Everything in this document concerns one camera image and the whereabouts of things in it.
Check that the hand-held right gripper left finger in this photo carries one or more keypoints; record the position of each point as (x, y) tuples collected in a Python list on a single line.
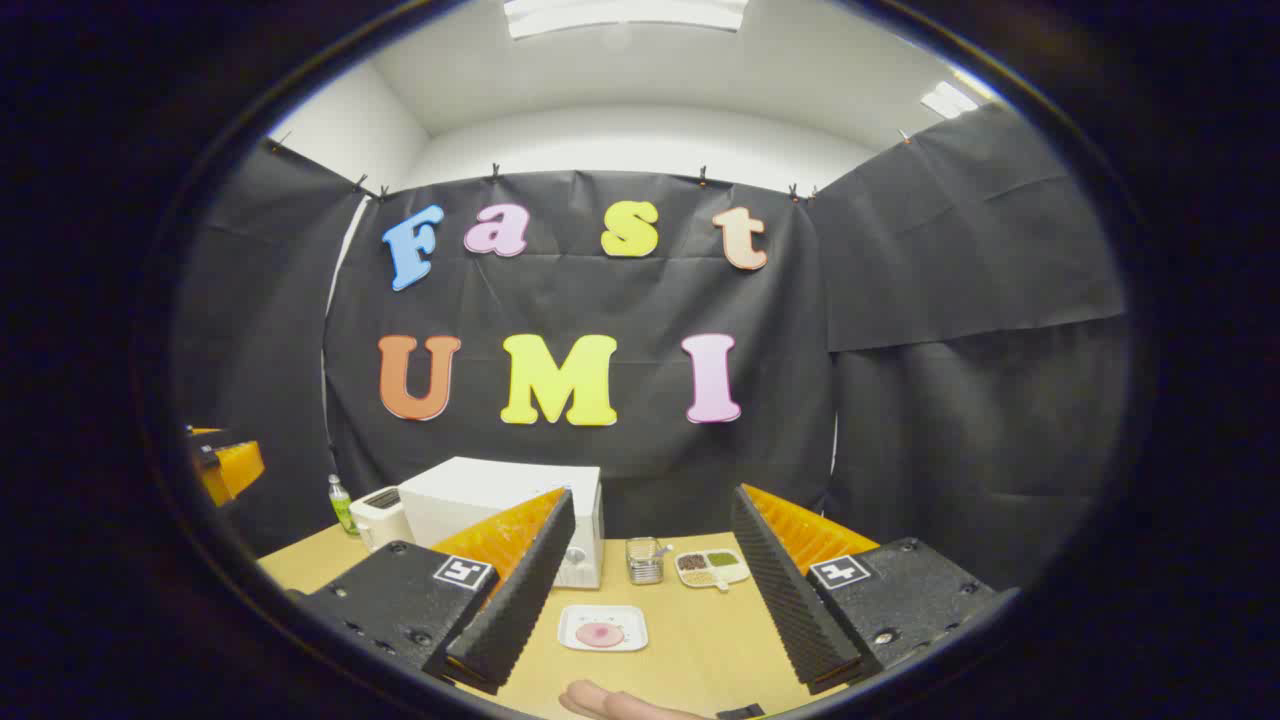
[(520, 600)]

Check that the small ceiling light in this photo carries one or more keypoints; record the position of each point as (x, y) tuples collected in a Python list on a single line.
[(948, 100)]

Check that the pink food slice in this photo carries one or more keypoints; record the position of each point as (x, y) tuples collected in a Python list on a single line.
[(600, 634)]

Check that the white divided dish with beans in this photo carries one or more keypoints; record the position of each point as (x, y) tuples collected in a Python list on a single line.
[(712, 570)]

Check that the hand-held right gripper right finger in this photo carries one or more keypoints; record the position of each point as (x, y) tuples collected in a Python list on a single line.
[(790, 600)]

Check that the white square plate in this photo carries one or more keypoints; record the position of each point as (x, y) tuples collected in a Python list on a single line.
[(575, 620)]

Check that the black backdrop cloth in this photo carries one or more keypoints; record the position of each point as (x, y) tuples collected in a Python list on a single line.
[(600, 300)]

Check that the green drink bottle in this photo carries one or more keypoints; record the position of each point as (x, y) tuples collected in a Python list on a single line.
[(342, 510)]

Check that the white toaster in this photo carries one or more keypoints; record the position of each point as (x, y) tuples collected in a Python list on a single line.
[(378, 515)]

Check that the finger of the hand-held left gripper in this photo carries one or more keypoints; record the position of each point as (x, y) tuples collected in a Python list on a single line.
[(238, 468)]

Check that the white microwave oven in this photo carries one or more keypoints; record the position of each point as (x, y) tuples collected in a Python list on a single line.
[(480, 490)]

